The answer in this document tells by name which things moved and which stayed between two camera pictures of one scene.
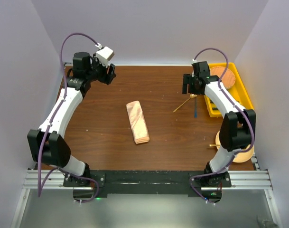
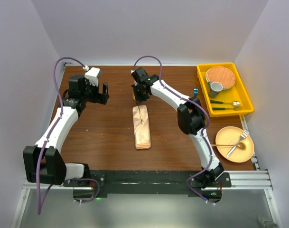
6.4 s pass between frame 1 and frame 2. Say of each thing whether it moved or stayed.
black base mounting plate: stayed
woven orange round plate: stayed
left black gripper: moved
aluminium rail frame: stayed
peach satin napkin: moved
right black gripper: moved
